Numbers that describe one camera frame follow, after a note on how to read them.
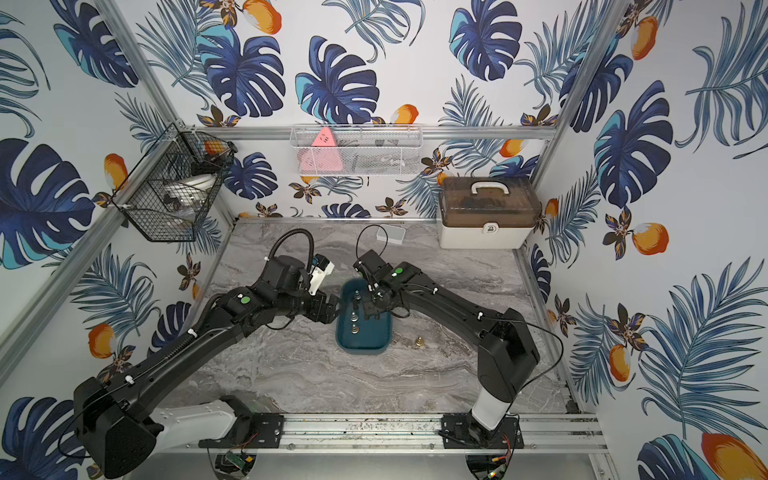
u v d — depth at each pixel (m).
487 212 1.04
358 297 0.97
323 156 0.90
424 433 0.76
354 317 0.93
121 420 0.38
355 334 0.91
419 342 0.89
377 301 0.71
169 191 0.80
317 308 0.66
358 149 1.01
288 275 0.59
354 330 0.91
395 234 1.19
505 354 0.44
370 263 0.64
